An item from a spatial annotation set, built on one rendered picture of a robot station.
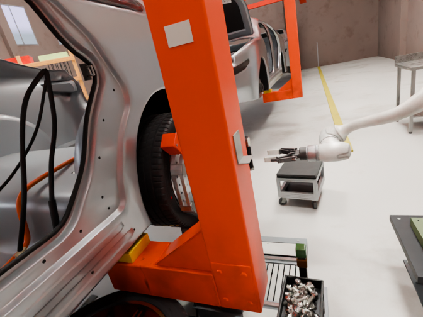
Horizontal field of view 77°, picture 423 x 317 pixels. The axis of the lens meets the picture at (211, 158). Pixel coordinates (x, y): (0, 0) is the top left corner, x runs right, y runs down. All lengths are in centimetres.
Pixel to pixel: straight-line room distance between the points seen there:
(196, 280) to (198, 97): 69
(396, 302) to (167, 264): 128
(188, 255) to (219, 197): 31
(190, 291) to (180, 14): 95
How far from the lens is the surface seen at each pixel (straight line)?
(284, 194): 255
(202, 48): 71
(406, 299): 193
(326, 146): 148
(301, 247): 113
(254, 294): 104
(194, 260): 105
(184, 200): 134
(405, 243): 179
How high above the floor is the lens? 139
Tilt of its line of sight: 20 degrees down
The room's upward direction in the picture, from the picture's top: 12 degrees counter-clockwise
